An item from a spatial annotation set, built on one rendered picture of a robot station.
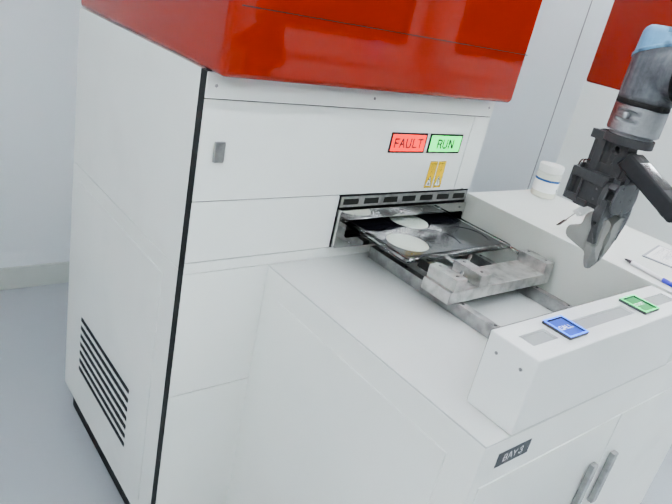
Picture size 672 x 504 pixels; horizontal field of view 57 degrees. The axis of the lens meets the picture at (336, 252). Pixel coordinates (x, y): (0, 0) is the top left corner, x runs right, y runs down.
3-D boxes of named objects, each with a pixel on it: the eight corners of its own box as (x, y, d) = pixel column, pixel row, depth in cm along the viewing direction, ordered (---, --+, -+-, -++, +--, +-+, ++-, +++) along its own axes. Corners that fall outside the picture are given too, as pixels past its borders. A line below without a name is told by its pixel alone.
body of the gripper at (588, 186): (585, 198, 103) (612, 126, 98) (633, 218, 97) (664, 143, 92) (559, 200, 98) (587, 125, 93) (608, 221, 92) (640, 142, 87)
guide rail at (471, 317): (367, 257, 151) (370, 245, 150) (373, 256, 152) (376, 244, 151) (535, 371, 117) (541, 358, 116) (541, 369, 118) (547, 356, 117)
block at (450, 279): (426, 275, 133) (429, 262, 132) (437, 273, 135) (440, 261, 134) (453, 292, 127) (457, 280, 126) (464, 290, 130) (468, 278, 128)
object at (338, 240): (328, 245, 145) (337, 208, 142) (452, 231, 173) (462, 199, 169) (333, 249, 144) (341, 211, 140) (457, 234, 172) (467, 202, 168)
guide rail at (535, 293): (442, 247, 168) (445, 236, 167) (446, 246, 169) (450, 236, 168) (607, 344, 134) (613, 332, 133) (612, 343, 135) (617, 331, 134)
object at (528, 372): (465, 401, 103) (490, 329, 98) (626, 340, 138) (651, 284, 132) (509, 436, 97) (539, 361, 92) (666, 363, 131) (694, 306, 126)
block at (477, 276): (451, 271, 138) (454, 258, 137) (461, 269, 140) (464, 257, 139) (478, 287, 132) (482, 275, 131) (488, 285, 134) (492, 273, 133)
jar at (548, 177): (525, 191, 182) (535, 160, 179) (539, 190, 187) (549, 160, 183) (545, 200, 178) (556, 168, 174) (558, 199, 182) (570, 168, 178)
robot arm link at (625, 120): (678, 115, 90) (652, 112, 85) (665, 145, 92) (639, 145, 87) (630, 101, 95) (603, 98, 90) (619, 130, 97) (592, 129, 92)
